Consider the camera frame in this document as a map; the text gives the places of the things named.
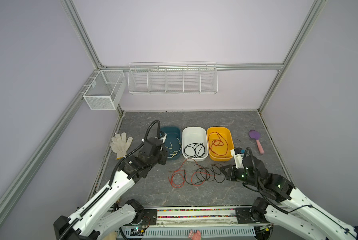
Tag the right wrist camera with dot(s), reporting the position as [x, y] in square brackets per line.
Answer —
[238, 154]

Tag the white plastic bin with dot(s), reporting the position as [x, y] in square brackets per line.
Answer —
[194, 144]

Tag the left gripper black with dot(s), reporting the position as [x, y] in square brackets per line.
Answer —
[164, 157]

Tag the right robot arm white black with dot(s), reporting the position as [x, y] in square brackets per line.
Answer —
[282, 203]

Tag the small white mesh basket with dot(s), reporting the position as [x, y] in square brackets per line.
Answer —
[105, 90]

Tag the yellow plastic bin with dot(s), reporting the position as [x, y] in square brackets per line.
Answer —
[220, 143]

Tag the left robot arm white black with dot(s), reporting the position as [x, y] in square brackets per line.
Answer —
[91, 221]

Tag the purple pink toy trowel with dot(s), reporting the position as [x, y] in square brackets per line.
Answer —
[256, 136]

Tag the dark teal plastic bin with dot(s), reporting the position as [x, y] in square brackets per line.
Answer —
[173, 142]

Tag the pink object at front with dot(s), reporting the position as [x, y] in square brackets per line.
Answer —
[194, 235]

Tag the long white wire basket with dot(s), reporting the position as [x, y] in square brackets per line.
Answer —
[173, 78]

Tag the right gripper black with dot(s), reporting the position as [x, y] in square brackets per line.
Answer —
[230, 174]

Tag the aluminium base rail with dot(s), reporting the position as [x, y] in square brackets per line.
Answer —
[197, 214]

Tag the white work glove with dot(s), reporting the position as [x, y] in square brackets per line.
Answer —
[120, 144]

